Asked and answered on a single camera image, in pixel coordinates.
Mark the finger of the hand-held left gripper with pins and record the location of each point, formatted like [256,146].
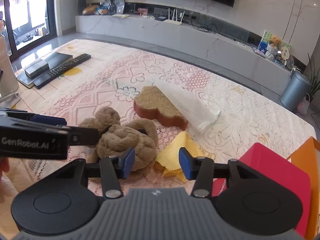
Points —
[83,137]
[50,120]

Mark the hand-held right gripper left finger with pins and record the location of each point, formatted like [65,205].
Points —
[129,162]

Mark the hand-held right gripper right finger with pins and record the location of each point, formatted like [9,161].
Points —
[185,163]

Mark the brown plush toy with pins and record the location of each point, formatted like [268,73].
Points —
[120,140]

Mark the person's left hand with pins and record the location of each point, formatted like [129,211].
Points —
[3,167]

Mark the yellow cloth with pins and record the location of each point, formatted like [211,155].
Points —
[175,152]

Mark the metal phone stand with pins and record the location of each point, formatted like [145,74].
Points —
[11,98]

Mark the small grey box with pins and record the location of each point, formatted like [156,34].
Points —
[36,68]

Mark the black remote control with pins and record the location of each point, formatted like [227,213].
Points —
[65,68]

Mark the clear plastic bag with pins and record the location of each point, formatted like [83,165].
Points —
[192,110]

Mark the black notebook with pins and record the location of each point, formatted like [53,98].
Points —
[60,57]

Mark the bread-shaped brown sponge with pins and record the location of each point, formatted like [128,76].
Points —
[155,102]

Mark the beige cardboard box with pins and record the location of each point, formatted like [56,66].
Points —
[8,67]

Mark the pink lace tablecloth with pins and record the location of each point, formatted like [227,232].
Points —
[225,100]

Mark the white checked tablecloth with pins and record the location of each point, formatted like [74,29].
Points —
[100,52]

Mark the red box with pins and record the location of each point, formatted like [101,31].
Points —
[270,165]

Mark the glass sliding door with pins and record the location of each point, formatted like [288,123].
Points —
[27,12]

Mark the snack bags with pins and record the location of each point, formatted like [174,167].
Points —
[102,11]

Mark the marble television console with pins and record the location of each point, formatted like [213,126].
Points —
[175,37]

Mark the paper sheets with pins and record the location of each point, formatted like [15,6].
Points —
[121,15]

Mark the orange cardboard box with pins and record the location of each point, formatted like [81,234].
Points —
[312,160]

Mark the woven basket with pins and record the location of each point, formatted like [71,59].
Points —
[303,106]

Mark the grey metal trash can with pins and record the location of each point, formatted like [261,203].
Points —
[295,90]

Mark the crumpled plastic bag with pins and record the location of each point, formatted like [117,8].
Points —
[120,3]

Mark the pink photo card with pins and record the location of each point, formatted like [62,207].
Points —
[142,11]

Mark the black set-top box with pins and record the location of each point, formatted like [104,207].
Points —
[161,18]

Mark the white router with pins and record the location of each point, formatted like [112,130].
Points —
[173,21]

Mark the teddy bear bouquet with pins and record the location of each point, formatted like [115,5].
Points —
[273,47]

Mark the green painted picture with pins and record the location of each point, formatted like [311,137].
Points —
[263,40]

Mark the round white sign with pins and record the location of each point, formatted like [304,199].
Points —
[285,53]

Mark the long-leaf potted plant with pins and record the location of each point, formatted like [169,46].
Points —
[315,80]

